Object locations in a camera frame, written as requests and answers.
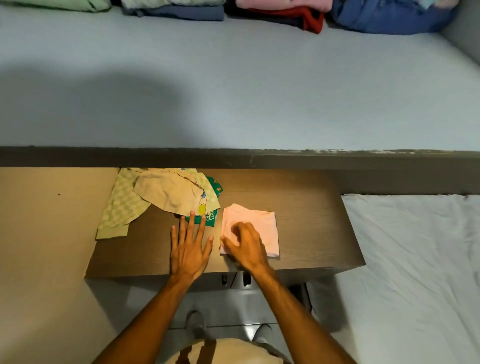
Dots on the person's left hand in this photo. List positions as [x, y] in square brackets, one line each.
[187, 257]

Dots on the person's right hand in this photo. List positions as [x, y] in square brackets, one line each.
[249, 251]

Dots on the person's right thumb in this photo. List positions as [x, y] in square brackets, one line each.
[227, 245]

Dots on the person's left little finger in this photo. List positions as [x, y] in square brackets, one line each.
[174, 238]

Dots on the person's left thumb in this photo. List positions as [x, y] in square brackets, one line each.
[209, 245]

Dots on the person's left middle finger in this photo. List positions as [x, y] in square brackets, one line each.
[191, 227]

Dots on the pink cloth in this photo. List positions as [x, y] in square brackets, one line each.
[267, 228]

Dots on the person's right forearm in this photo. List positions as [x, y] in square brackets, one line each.
[296, 322]

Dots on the person's left forearm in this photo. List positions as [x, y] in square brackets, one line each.
[146, 326]

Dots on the green printed garment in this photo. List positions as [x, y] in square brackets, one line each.
[212, 219]

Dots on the beige garment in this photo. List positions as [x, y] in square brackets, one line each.
[168, 191]

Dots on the light green checkered garment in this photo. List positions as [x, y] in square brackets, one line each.
[122, 204]

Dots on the grey shoe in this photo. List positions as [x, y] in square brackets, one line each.
[195, 324]
[262, 333]

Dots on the brown wooden dresser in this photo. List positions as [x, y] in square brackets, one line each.
[307, 232]

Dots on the person's beige shirt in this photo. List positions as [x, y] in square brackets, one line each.
[228, 354]

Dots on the grey bed sheet mattress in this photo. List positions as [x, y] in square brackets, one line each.
[240, 82]

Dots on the white sheet mattress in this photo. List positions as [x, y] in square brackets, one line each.
[412, 277]

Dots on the folded grey-blue garment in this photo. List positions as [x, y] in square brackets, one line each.
[180, 13]

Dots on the red garment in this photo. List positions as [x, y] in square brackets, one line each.
[307, 20]

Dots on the folded pink garment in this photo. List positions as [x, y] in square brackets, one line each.
[285, 4]

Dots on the folded light green garment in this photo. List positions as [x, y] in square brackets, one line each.
[56, 3]

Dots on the blue garment pile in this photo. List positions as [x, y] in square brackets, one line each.
[390, 18]

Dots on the dark wooden bed frame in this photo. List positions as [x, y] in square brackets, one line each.
[240, 159]

